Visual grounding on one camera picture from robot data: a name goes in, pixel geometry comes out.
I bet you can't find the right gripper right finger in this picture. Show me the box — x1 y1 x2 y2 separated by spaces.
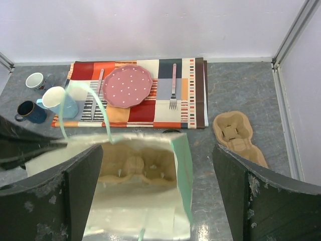
212 144 320 240

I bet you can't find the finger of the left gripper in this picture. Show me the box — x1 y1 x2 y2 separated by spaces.
1 116 67 171

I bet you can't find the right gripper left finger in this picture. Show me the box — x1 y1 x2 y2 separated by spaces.
1 146 103 240

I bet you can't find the cardboard cup carrier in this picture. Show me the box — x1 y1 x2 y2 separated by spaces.
98 143 177 186
213 111 268 168

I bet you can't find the green paper gift bag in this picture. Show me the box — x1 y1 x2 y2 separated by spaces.
25 81 194 241

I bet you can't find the dark blue mug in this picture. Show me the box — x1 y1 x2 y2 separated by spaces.
15 100 47 124

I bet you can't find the light blue mug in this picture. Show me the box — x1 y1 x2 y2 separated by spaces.
36 86 79 118

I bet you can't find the small grey cup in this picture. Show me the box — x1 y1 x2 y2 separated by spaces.
25 72 56 95

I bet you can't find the pink dotted plate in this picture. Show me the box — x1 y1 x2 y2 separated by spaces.
102 65 152 108

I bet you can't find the colourful patchwork placemat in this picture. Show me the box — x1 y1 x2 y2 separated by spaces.
66 58 209 129

